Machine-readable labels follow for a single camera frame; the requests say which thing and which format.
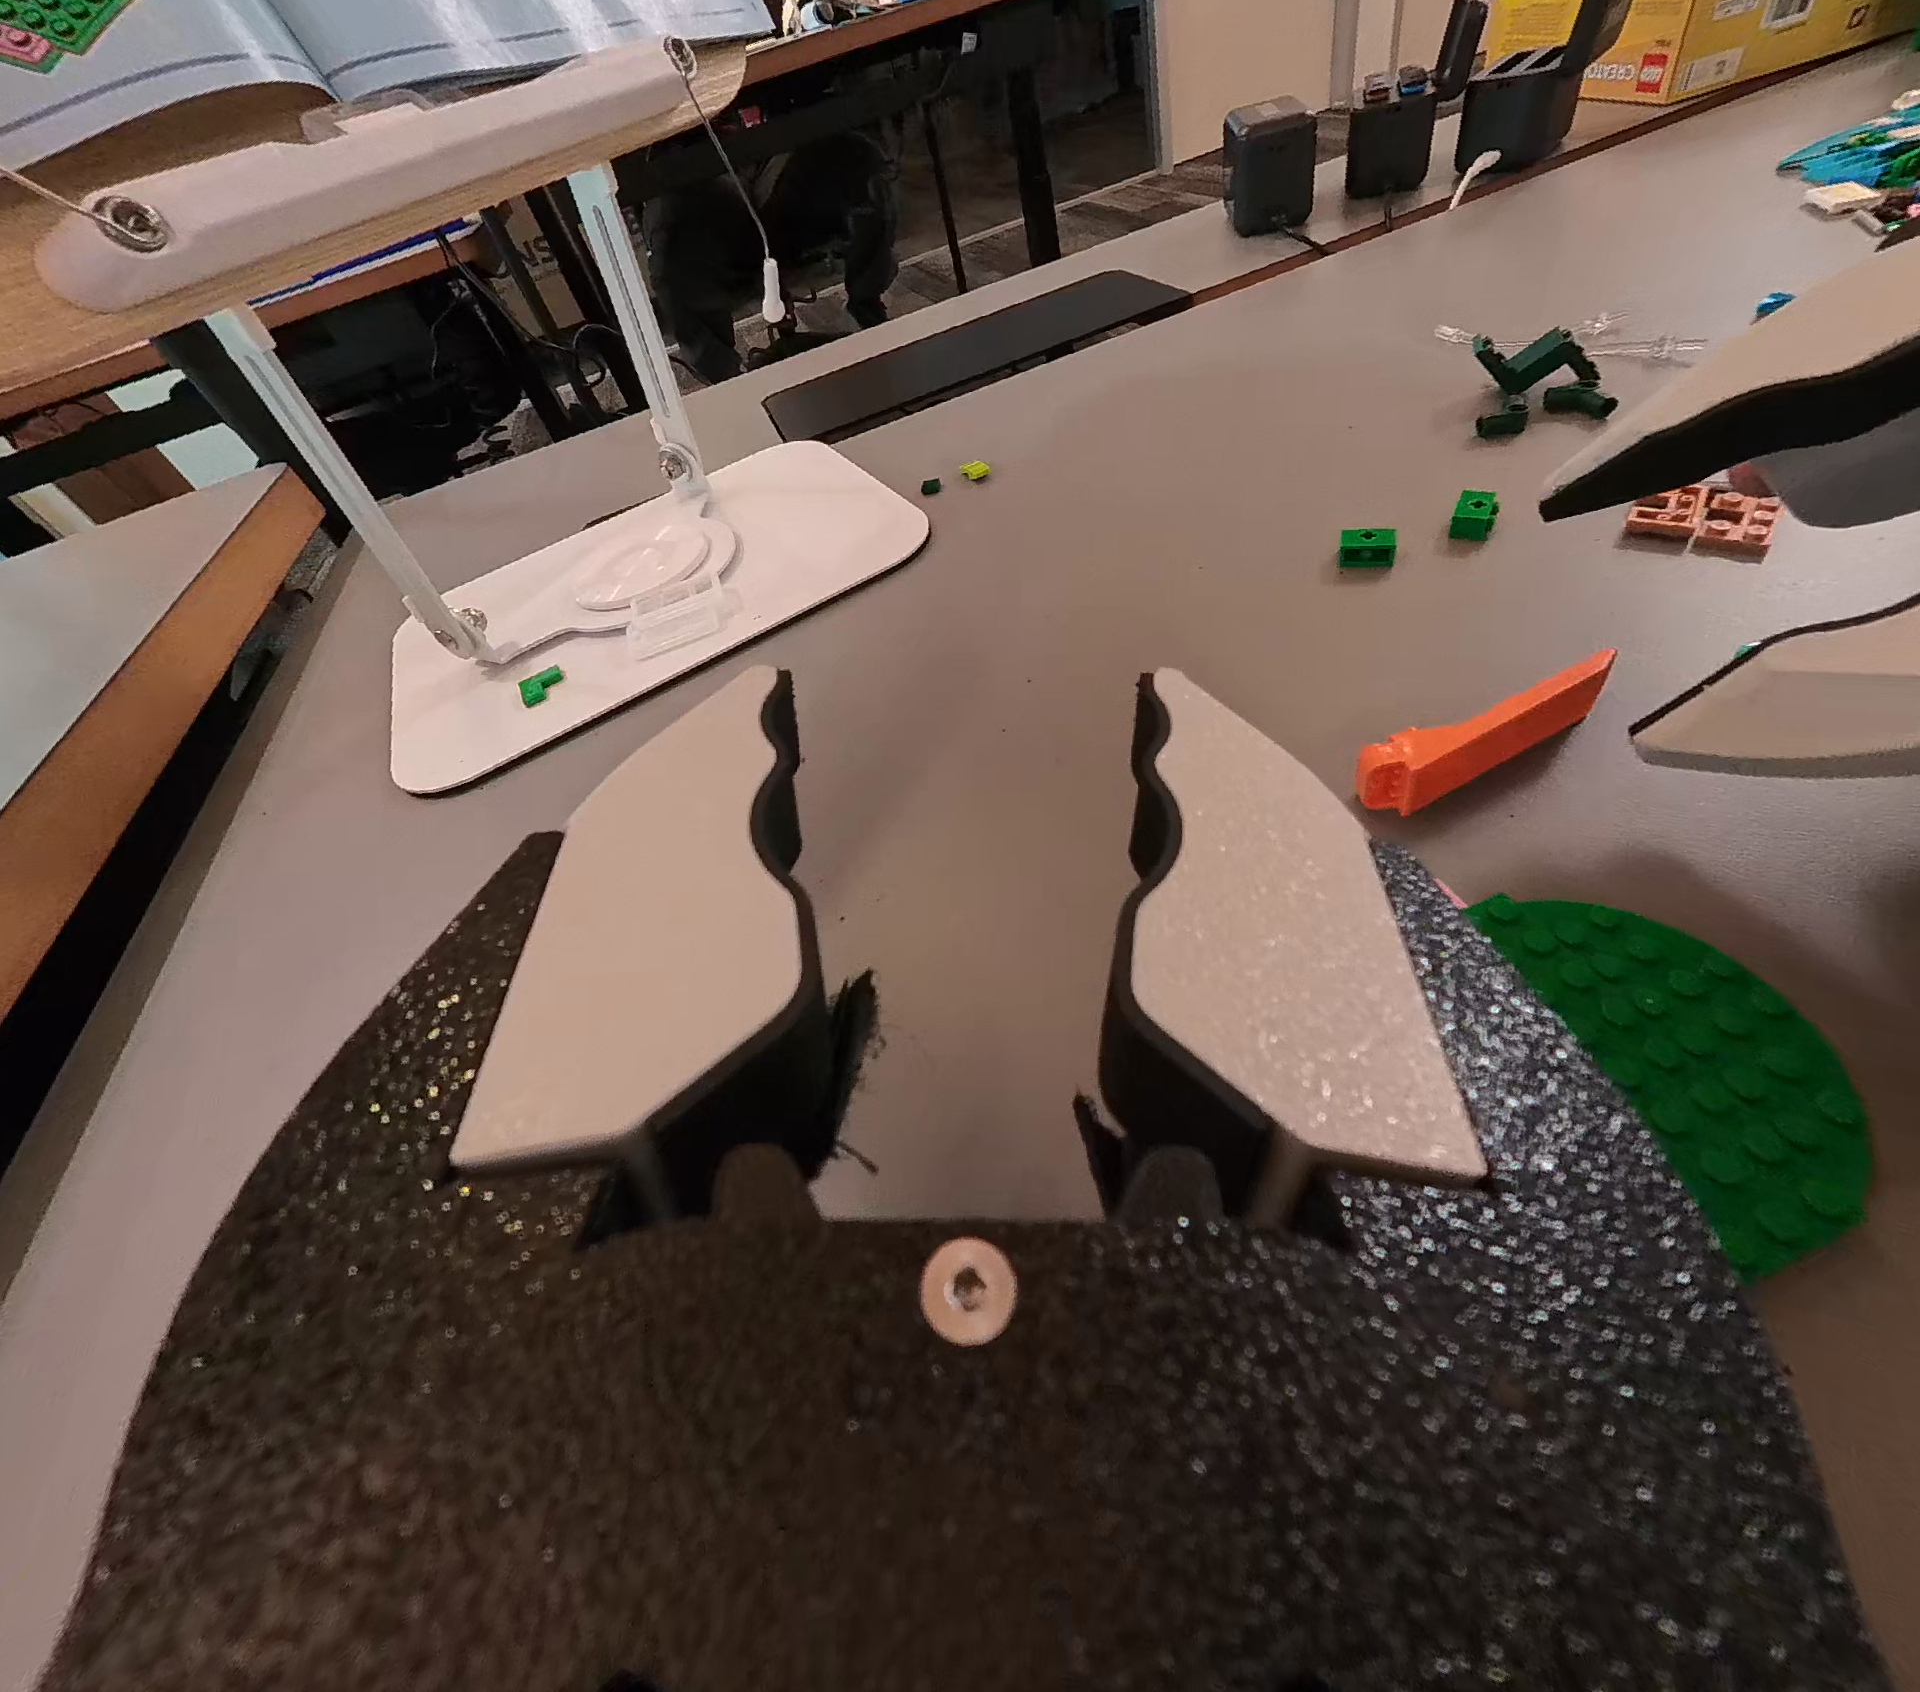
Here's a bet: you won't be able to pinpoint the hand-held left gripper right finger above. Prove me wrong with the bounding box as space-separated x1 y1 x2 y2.
1074 667 1492 1230

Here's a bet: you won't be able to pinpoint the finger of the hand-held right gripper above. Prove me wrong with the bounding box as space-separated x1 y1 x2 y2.
1629 591 1920 781
1539 240 1920 534

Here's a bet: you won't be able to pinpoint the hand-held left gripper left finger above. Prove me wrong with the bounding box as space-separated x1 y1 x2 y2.
446 664 881 1233

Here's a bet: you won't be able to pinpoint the green lego plate assembly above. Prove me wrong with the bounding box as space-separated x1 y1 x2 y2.
1440 879 1879 1282

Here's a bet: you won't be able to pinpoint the salmon pink lego plates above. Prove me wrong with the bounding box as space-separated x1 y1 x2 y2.
1624 482 1788 555

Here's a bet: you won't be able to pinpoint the dark green lego pieces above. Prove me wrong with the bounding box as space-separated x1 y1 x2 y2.
1472 327 1621 439

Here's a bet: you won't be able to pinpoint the orange brick separator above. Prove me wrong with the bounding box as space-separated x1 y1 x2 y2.
1354 649 1621 817

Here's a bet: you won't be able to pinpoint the large black charging case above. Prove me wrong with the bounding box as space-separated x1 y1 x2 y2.
1459 0 1650 175

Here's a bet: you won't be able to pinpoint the white wooden book stand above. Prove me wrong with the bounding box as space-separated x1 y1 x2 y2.
0 35 932 802

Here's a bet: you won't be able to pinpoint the small black charging case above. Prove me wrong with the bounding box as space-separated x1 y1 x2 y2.
1344 0 1492 202

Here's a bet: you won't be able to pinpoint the black power adapter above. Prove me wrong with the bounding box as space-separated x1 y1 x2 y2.
1221 94 1323 240

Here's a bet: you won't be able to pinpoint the grey desk with wooden edge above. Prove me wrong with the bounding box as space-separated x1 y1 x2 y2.
0 463 332 1125

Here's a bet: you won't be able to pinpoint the black office chair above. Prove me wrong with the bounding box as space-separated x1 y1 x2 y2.
631 132 903 374

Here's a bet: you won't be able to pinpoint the black desk cable cover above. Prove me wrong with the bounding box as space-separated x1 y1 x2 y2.
763 271 1195 444

